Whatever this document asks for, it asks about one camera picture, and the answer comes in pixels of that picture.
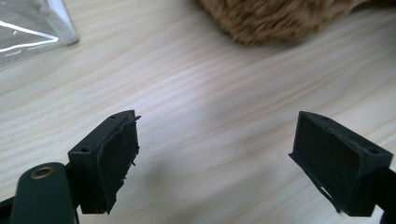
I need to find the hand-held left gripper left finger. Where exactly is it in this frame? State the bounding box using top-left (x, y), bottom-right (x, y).
top-left (67, 109), bottom-right (142, 215)

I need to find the brown teddy bear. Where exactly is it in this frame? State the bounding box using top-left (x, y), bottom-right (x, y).
top-left (195, 0), bottom-right (396, 47)

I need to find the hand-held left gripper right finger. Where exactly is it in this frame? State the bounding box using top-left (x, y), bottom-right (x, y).
top-left (288, 110), bottom-right (394, 217)

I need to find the clear plastic bag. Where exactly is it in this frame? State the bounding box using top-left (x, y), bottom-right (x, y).
top-left (0, 0), bottom-right (79, 71)

